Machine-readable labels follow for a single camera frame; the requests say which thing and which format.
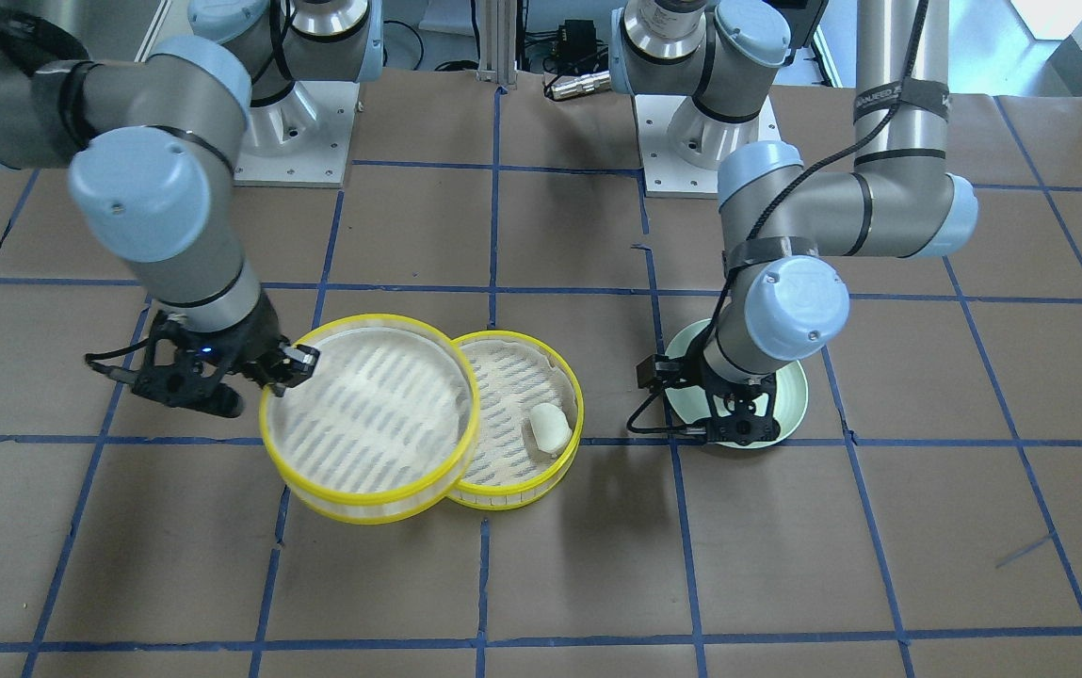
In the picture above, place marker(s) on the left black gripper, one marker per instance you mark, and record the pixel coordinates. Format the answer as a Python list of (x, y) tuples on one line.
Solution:
[(721, 383)]

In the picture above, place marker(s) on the light green plate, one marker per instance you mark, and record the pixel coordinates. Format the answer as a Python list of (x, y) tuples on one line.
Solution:
[(789, 408)]

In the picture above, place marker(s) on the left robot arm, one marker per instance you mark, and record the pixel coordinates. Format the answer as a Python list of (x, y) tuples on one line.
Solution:
[(888, 194)]

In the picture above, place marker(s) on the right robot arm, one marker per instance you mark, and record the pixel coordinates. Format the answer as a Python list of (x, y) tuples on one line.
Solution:
[(151, 148)]

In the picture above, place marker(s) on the aluminium frame post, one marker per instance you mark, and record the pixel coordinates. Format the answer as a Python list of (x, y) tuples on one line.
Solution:
[(497, 36)]

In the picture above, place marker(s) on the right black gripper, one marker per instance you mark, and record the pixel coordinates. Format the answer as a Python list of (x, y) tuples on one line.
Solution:
[(250, 340)]

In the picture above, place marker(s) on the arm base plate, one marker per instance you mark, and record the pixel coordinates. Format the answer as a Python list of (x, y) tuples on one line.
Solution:
[(301, 141), (682, 149)]

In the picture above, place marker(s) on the white bun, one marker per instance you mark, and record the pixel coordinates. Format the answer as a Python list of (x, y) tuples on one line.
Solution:
[(548, 431)]

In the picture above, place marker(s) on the yellow steamer basket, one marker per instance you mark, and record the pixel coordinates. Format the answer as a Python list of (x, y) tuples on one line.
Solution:
[(515, 372), (386, 426)]

